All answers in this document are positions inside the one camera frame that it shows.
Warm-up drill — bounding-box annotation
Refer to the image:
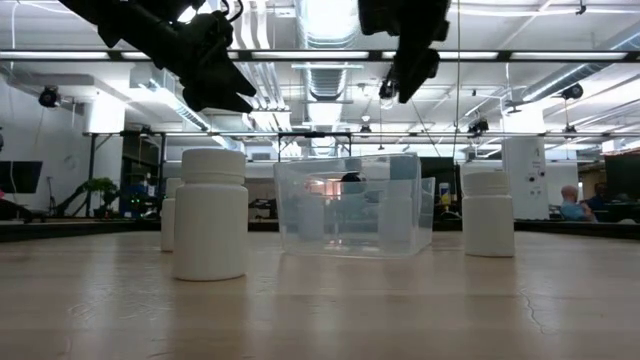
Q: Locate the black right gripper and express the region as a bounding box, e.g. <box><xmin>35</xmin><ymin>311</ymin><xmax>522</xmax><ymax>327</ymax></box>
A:
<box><xmin>357</xmin><ymin>0</ymin><xmax>451</xmax><ymax>105</ymax></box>

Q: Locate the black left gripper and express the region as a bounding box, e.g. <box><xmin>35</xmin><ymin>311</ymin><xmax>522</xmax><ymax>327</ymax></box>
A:
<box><xmin>164</xmin><ymin>12</ymin><xmax>258</xmax><ymax>113</ymax></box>

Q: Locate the clear plastic basket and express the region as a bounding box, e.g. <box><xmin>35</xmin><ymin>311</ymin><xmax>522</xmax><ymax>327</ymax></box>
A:
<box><xmin>272</xmin><ymin>152</ymin><xmax>436</xmax><ymax>260</ymax></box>

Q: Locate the black monitor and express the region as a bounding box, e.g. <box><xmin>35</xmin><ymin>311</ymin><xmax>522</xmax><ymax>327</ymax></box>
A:
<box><xmin>0</xmin><ymin>160</ymin><xmax>44</xmax><ymax>195</ymax></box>
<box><xmin>419</xmin><ymin>157</ymin><xmax>461</xmax><ymax>201</ymax></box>
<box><xmin>603</xmin><ymin>153</ymin><xmax>640</xmax><ymax>202</ymax></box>

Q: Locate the black shelving rack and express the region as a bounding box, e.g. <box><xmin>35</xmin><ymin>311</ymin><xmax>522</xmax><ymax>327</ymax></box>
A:
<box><xmin>121</xmin><ymin>130</ymin><xmax>167</xmax><ymax>219</ymax></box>

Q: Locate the white pillar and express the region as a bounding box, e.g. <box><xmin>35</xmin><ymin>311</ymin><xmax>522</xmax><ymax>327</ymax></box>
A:
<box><xmin>502</xmin><ymin>137</ymin><xmax>548</xmax><ymax>221</ymax></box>

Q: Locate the leafy green potted plant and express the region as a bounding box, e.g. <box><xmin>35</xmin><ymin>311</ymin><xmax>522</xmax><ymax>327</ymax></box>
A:
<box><xmin>79</xmin><ymin>177</ymin><xmax>121</xmax><ymax>219</ymax></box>

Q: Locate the person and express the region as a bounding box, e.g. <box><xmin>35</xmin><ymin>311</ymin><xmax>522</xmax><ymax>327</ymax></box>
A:
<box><xmin>559</xmin><ymin>184</ymin><xmax>597</xmax><ymax>223</ymax></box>
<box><xmin>584</xmin><ymin>182</ymin><xmax>614</xmax><ymax>211</ymax></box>

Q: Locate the thin hanging vertical cable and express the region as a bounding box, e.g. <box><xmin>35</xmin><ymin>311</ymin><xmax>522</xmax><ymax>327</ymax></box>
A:
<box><xmin>452</xmin><ymin>0</ymin><xmax>462</xmax><ymax>161</ymax></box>

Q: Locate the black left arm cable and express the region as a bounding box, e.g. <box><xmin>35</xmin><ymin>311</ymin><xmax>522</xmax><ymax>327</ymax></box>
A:
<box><xmin>219</xmin><ymin>0</ymin><xmax>246</xmax><ymax>24</ymax></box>

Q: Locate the long ceiling light rail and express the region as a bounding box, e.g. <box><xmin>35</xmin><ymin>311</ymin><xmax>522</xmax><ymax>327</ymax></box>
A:
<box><xmin>0</xmin><ymin>49</ymin><xmax>640</xmax><ymax>63</ymax></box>

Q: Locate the black metal gantry frame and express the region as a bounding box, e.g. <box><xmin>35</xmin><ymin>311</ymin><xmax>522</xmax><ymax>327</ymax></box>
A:
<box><xmin>277</xmin><ymin>131</ymin><xmax>354</xmax><ymax>161</ymax></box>

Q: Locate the silver ceiling air duct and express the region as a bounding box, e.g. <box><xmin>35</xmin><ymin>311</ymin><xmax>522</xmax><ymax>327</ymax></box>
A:
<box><xmin>294</xmin><ymin>0</ymin><xmax>366</xmax><ymax>104</ymax></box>

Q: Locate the black metal table frame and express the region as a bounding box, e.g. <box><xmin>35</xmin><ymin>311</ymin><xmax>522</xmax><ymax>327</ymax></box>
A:
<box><xmin>0</xmin><ymin>218</ymin><xmax>640</xmax><ymax>244</ymax></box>

